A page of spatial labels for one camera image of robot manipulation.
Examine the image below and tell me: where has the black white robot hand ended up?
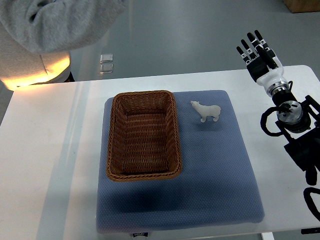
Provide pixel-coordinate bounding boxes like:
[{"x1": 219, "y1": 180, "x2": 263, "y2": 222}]
[{"x1": 236, "y1": 30, "x2": 290, "y2": 97}]

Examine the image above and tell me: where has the white toy bear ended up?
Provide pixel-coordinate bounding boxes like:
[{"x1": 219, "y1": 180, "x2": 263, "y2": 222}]
[{"x1": 190, "y1": 101, "x2": 221, "y2": 123}]

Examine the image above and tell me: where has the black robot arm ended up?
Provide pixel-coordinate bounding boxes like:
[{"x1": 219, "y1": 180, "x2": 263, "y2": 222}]
[{"x1": 260, "y1": 81, "x2": 320, "y2": 220}]

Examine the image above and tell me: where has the brown wicker basket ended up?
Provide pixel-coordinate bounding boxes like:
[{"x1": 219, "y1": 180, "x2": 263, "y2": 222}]
[{"x1": 106, "y1": 90, "x2": 183, "y2": 182}]

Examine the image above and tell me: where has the brown cardboard box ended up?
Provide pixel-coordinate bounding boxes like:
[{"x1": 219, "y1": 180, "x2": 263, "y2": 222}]
[{"x1": 283, "y1": 0, "x2": 320, "y2": 13}]

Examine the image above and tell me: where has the blue padded mat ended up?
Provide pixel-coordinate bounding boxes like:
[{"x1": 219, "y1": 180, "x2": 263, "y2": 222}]
[{"x1": 96, "y1": 90, "x2": 265, "y2": 234}]

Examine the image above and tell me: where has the lower floor socket plate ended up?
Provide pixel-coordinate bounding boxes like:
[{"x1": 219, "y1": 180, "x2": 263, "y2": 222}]
[{"x1": 99, "y1": 63, "x2": 114, "y2": 75}]

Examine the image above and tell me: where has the floor socket plate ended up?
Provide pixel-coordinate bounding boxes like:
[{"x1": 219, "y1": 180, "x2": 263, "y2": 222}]
[
  {"x1": 100, "y1": 53, "x2": 113, "y2": 63},
  {"x1": 99, "y1": 63, "x2": 114, "y2": 75}
]

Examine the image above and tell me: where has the upper floor socket plate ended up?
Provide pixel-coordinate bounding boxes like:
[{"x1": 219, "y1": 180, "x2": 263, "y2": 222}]
[{"x1": 100, "y1": 53, "x2": 113, "y2": 63}]

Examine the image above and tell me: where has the person in grey hoodie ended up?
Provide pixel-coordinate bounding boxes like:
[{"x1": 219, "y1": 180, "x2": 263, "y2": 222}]
[{"x1": 0, "y1": 0, "x2": 126, "y2": 91}]

